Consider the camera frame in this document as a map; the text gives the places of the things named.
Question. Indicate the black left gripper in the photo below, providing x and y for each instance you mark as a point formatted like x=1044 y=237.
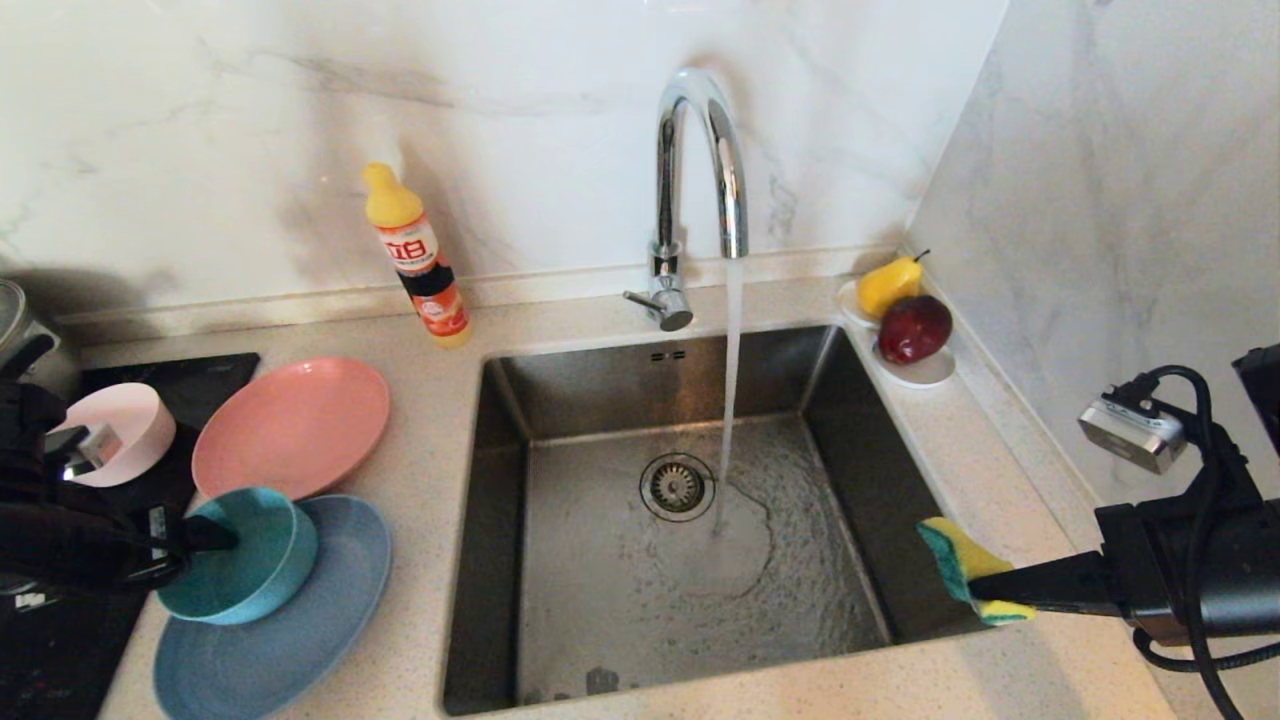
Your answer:
x=80 y=545

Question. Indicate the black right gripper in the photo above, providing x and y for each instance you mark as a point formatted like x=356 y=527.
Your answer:
x=1210 y=575

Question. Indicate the teal bowl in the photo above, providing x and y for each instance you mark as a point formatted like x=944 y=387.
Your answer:
x=265 y=550

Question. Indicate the yellow sponge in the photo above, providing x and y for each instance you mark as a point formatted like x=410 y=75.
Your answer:
x=955 y=555

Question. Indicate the light pink bowl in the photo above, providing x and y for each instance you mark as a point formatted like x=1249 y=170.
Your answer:
x=140 y=440

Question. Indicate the yellow-capped orange dish soap bottle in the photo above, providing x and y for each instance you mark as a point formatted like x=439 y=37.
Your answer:
x=415 y=250

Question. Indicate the chrome gooseneck faucet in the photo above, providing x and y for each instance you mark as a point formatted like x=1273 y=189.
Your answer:
x=668 y=180

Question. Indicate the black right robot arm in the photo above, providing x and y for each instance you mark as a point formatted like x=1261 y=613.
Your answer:
x=1262 y=390

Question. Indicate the stainless steel sink basin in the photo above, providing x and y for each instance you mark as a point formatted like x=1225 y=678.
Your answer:
x=620 y=620

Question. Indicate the salmon pink plate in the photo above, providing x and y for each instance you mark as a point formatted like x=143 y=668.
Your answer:
x=290 y=430

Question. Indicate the blue plate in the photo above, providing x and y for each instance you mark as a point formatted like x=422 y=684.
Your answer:
x=320 y=620

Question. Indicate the black induction cooktop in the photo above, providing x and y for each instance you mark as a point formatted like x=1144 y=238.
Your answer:
x=215 y=380

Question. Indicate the small white dish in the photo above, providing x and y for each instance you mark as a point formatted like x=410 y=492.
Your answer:
x=848 y=303
x=930 y=374

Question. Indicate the steel cooking pot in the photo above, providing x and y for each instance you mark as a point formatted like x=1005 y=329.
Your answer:
x=40 y=355

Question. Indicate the dark red apple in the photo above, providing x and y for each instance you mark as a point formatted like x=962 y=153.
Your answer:
x=913 y=328

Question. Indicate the yellow pear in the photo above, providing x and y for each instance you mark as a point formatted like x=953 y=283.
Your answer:
x=887 y=286

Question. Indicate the round metal drain strainer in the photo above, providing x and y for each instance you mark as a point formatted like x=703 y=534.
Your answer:
x=677 y=487

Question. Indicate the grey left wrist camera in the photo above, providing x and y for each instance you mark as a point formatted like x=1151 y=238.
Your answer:
x=90 y=448

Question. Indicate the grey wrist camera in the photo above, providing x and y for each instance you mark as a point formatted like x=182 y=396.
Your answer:
x=90 y=448
x=1130 y=435

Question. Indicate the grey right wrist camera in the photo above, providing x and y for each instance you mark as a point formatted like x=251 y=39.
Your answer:
x=1130 y=435

